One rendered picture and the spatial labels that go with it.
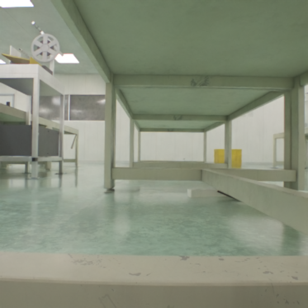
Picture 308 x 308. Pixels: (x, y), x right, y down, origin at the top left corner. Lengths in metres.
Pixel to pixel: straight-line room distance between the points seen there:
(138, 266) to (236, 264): 0.07
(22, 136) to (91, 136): 5.34
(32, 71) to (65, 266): 2.53
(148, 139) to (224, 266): 7.46
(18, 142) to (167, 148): 5.55
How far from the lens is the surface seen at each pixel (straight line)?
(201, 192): 1.39
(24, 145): 2.63
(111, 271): 0.17
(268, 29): 1.14
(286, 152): 1.80
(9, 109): 3.09
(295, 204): 0.56
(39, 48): 3.27
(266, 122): 8.42
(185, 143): 7.66
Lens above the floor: 0.22
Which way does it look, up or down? 1 degrees up
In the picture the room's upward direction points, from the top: 1 degrees clockwise
